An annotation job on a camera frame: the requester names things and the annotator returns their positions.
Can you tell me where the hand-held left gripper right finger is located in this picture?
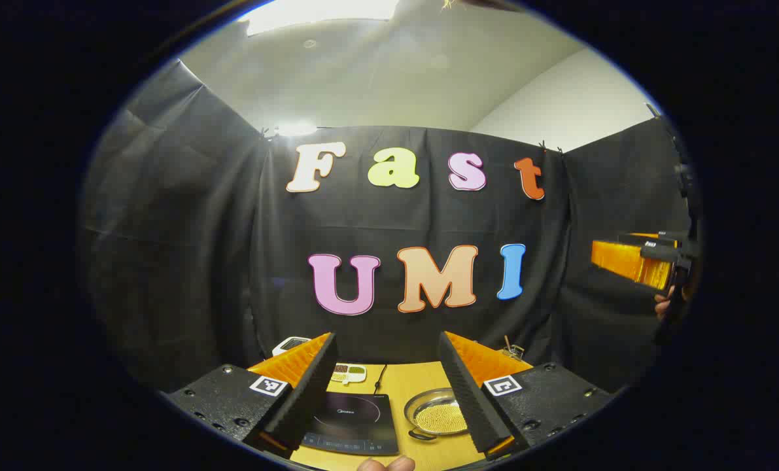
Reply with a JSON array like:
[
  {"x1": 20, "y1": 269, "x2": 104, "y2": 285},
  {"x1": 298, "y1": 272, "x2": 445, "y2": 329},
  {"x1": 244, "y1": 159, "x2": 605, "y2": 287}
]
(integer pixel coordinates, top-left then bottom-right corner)
[{"x1": 437, "y1": 330, "x2": 614, "y2": 462}]

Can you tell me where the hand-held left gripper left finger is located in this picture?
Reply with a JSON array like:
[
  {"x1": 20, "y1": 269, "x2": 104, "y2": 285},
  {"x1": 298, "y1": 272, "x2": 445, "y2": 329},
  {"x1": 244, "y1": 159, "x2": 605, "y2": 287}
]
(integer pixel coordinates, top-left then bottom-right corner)
[{"x1": 165, "y1": 332, "x2": 338, "y2": 460}]

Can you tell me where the steel pot with beans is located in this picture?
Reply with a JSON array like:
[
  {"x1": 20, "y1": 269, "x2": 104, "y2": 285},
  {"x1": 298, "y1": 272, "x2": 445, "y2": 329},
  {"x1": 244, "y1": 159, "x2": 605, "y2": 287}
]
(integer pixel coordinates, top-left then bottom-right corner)
[{"x1": 404, "y1": 387, "x2": 472, "y2": 442}]

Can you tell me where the black induction cooktop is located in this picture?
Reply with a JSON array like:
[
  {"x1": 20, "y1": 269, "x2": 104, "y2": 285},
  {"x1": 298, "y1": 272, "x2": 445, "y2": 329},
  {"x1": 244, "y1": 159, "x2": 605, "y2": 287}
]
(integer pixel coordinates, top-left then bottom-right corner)
[{"x1": 300, "y1": 391, "x2": 400, "y2": 457}]

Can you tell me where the white divided bean dish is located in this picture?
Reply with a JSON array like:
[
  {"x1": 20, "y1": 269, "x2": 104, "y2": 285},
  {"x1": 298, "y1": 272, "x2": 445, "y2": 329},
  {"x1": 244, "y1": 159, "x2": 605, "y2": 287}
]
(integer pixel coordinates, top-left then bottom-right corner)
[{"x1": 332, "y1": 363, "x2": 368, "y2": 385}]

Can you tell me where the white toaster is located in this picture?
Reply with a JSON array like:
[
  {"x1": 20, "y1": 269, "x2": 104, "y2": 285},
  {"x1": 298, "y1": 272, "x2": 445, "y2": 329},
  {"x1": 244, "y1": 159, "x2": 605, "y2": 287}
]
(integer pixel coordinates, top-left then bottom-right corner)
[{"x1": 272, "y1": 336, "x2": 312, "y2": 358}]

